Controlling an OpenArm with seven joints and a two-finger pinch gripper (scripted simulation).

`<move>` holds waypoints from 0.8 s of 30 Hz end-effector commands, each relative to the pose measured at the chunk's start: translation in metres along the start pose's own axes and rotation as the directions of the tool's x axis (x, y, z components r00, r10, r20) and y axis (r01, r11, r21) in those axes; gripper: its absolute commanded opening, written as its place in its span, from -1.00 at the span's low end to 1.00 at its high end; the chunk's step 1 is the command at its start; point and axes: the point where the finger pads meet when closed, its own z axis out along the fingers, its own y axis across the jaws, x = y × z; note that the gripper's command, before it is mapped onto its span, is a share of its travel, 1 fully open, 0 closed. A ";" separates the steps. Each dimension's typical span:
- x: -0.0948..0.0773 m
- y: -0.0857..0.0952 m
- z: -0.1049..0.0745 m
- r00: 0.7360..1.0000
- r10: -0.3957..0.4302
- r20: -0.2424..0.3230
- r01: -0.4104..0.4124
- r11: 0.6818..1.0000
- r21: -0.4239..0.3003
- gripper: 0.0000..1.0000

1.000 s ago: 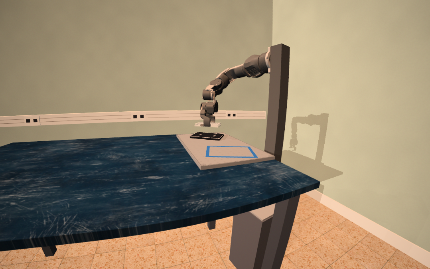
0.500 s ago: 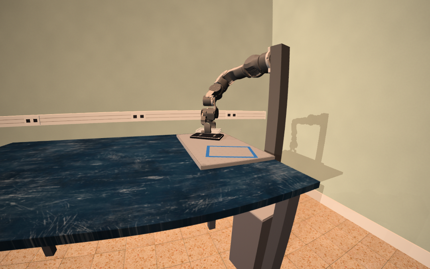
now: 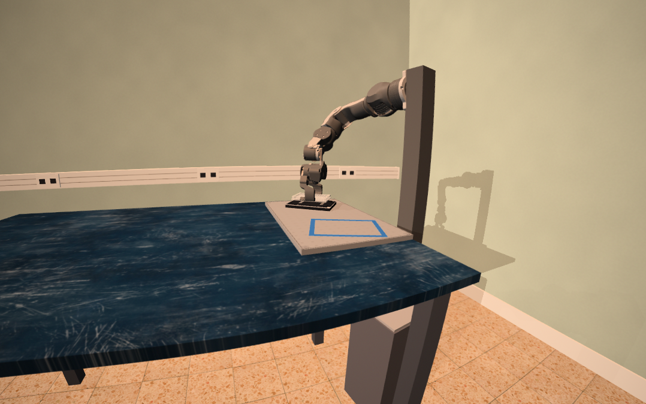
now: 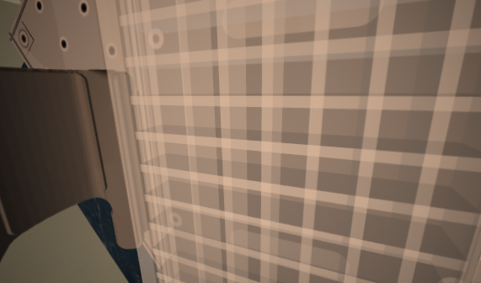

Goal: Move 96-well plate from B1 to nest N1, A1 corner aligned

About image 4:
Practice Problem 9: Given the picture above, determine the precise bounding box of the grey perforated base plate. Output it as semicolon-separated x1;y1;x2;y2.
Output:
8;0;106;70

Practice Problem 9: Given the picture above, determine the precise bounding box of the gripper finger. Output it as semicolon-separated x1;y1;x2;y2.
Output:
0;67;136;262

